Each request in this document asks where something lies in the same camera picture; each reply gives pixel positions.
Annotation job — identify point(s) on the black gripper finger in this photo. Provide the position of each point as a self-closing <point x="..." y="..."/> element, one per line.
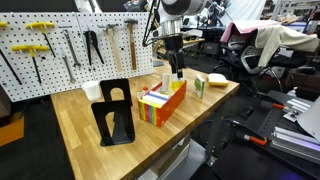
<point x="172" y="63"/>
<point x="180" y="66"/>

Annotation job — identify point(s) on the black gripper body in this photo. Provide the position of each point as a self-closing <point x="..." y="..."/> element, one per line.
<point x="174" y="43"/>

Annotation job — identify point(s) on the small yellow book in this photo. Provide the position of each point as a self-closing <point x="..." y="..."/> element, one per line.
<point x="176" y="86"/>

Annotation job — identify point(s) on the small white green-print book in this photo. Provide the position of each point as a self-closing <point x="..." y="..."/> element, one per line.
<point x="199" y="87"/>

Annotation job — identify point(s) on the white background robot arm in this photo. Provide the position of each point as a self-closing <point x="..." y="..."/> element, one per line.
<point x="83" y="5"/>

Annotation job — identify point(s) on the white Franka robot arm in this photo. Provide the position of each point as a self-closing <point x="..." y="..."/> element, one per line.
<point x="196" y="5"/>

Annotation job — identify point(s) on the white blue-striped book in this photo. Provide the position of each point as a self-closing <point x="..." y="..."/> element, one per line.
<point x="155" y="98"/>

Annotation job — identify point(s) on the red cardboard book holder box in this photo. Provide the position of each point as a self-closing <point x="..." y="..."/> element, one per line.
<point x="170" y="106"/>

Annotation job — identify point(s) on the small bottle with orange cap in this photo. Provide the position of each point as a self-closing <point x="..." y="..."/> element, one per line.
<point x="145" y="89"/>

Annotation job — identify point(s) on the yellow sponge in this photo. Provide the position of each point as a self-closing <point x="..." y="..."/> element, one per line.
<point x="217" y="80"/>

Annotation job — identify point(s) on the gray mesh office chair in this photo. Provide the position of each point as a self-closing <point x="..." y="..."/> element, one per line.
<point x="248" y="58"/>

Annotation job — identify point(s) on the black metal bookend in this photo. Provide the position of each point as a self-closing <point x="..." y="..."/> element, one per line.
<point x="106" y="88"/>
<point x="100" y="120"/>

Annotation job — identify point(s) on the pink cloth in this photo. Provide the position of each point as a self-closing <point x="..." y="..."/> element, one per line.
<point x="243" y="26"/>

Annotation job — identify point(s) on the white backdrop cloth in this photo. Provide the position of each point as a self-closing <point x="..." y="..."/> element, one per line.
<point x="250" y="8"/>

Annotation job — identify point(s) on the white paper cup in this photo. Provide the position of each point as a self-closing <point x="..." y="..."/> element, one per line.
<point x="91" y="91"/>

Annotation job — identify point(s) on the black pliers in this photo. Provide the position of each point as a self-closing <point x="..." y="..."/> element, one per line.
<point x="88" y="40"/>

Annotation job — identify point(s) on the steel combination wrench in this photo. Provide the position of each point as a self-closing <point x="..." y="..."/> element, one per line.
<point x="68" y="68"/>
<point x="71" y="46"/>

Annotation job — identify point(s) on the black perforated plate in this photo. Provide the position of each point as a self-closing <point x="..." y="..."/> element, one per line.
<point x="270" y="123"/>

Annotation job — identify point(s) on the beige jacket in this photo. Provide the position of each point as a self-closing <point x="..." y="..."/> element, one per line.
<point x="283" y="38"/>

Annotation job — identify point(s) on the white pegboard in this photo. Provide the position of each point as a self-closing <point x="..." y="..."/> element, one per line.
<point x="50" y="76"/>

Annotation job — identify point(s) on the black device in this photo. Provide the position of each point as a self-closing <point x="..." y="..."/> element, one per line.
<point x="306" y="70"/>

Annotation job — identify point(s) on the aluminum extrusion bar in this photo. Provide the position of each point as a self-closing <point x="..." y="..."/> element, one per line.
<point x="296" y="135"/>
<point x="293" y="151"/>

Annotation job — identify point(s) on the white sheet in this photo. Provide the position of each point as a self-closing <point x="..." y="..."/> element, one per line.
<point x="313" y="120"/>

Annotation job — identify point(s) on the orange box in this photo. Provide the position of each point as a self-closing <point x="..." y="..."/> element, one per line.
<point x="11" y="131"/>

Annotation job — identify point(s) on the gray metal table frame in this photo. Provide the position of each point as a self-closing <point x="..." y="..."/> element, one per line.
<point x="173" y="156"/>

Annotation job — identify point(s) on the aluminum bracket block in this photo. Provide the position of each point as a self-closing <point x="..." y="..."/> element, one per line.
<point x="298" y="106"/>

